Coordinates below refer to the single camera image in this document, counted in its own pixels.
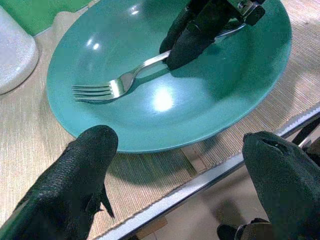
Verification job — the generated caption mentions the beige woven placemat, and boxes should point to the beige woven placemat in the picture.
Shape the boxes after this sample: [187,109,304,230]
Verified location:
[0,0,320,240]

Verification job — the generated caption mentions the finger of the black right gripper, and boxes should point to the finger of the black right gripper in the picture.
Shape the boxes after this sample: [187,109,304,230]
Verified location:
[166,0,242,71]
[159,0,201,55]

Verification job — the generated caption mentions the silver metal fork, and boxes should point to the silver metal fork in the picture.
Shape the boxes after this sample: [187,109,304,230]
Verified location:
[71,23,247,103]

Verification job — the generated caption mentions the teal round plate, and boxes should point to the teal round plate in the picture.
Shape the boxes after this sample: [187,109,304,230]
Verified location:
[46,0,293,154]

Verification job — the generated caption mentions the black metal chair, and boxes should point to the black metal chair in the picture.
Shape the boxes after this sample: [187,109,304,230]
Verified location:
[291,116,320,153]

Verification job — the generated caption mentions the green plastic object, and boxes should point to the green plastic object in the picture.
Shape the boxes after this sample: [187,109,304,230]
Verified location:
[0,0,98,37]

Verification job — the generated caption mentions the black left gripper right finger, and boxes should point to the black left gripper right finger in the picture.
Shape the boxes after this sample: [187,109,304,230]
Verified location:
[241,130,320,240]

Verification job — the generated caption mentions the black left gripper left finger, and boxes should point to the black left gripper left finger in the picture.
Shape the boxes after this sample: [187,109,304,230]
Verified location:
[0,124,120,240]

